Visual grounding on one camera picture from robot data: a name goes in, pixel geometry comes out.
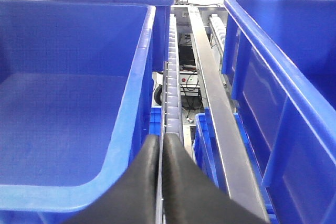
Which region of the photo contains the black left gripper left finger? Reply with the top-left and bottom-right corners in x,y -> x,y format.
64,135 -> 160,223

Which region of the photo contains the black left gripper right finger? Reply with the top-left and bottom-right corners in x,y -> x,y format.
162,133 -> 264,223

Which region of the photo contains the flat steel rail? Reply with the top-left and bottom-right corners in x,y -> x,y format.
188,6 -> 269,223

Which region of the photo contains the steel roller rail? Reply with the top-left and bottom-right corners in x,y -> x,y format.
155,14 -> 183,223

